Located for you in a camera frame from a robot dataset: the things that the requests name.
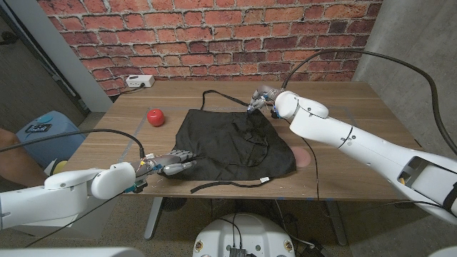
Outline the red ball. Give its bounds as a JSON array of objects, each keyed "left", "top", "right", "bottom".
[{"left": 146, "top": 109, "right": 166, "bottom": 127}]

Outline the black device with screen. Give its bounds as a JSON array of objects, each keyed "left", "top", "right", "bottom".
[{"left": 24, "top": 123, "right": 53, "bottom": 133}]

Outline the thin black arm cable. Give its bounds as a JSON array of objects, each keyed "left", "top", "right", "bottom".
[
  {"left": 299, "top": 135, "right": 321, "bottom": 203},
  {"left": 23, "top": 192, "right": 124, "bottom": 248}
]

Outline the blue stool with phone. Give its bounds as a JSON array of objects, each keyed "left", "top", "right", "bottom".
[{"left": 14, "top": 110, "right": 86, "bottom": 168}]

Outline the person's bare leg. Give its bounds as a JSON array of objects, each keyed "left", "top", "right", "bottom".
[{"left": 0, "top": 128, "right": 47, "bottom": 186}]

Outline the black round floor fan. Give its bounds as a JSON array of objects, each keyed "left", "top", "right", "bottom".
[{"left": 162, "top": 197, "right": 188, "bottom": 212}]

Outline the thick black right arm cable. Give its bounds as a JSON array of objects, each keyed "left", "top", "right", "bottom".
[{"left": 281, "top": 49, "right": 457, "bottom": 156}]

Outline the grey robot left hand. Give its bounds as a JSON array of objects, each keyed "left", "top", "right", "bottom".
[{"left": 137, "top": 149, "right": 198, "bottom": 179}]

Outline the brick print backdrop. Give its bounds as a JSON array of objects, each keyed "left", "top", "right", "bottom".
[{"left": 35, "top": 0, "right": 383, "bottom": 96}]

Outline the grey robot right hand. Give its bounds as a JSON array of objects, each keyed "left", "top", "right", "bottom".
[{"left": 247, "top": 85, "right": 286, "bottom": 114}]

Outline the grey table leg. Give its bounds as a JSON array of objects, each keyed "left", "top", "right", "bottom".
[
  {"left": 144, "top": 197, "right": 165, "bottom": 240},
  {"left": 324, "top": 200, "right": 348, "bottom": 246}
]

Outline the white robot torso base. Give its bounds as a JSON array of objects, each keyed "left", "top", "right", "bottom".
[{"left": 191, "top": 212, "right": 296, "bottom": 257}]

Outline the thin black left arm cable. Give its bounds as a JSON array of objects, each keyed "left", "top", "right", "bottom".
[{"left": 23, "top": 192, "right": 124, "bottom": 248}]

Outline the yellow round object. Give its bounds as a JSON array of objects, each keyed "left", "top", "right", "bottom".
[{"left": 51, "top": 159, "right": 69, "bottom": 176}]

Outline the pink round disc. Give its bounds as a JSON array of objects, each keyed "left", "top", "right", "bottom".
[{"left": 291, "top": 146, "right": 312, "bottom": 168}]

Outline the white power strip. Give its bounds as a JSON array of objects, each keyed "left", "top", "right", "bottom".
[{"left": 125, "top": 74, "right": 156, "bottom": 89}]

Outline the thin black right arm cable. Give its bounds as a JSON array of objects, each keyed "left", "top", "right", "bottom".
[{"left": 299, "top": 135, "right": 321, "bottom": 203}]

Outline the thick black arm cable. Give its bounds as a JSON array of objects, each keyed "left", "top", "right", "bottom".
[
  {"left": 0, "top": 128, "right": 146, "bottom": 160},
  {"left": 281, "top": 49, "right": 457, "bottom": 156}
]

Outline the white robot body rim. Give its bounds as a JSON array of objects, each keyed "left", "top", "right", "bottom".
[{"left": 0, "top": 246, "right": 144, "bottom": 257}]

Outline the black apron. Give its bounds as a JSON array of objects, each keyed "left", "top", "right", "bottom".
[{"left": 159, "top": 89, "right": 297, "bottom": 194}]

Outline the black power strip cord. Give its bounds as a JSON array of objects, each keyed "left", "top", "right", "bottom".
[{"left": 119, "top": 82, "right": 146, "bottom": 96}]

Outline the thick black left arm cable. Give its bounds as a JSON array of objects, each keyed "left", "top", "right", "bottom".
[{"left": 0, "top": 128, "right": 146, "bottom": 160}]

